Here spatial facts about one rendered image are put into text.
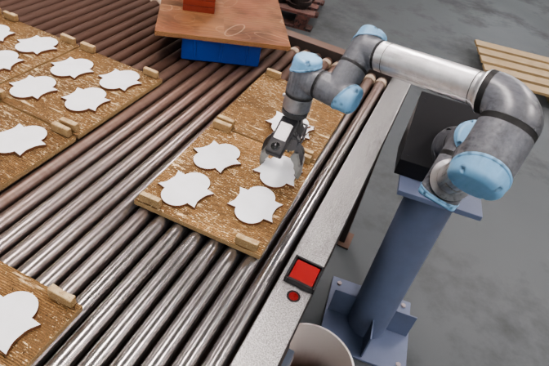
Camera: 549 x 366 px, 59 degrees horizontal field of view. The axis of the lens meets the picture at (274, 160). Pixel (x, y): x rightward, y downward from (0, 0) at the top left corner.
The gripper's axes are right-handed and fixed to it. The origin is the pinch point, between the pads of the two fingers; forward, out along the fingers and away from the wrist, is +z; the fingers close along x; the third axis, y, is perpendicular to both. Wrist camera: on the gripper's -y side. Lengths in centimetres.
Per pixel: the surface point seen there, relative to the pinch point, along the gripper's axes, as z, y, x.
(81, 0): 1, 62, 119
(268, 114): -0.5, 26.1, 14.1
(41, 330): 3, -68, 21
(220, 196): 1.2, -17.9, 9.5
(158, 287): 4.4, -48.3, 8.3
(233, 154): -0.3, -1.1, 14.0
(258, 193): 0.1, -12.0, 1.0
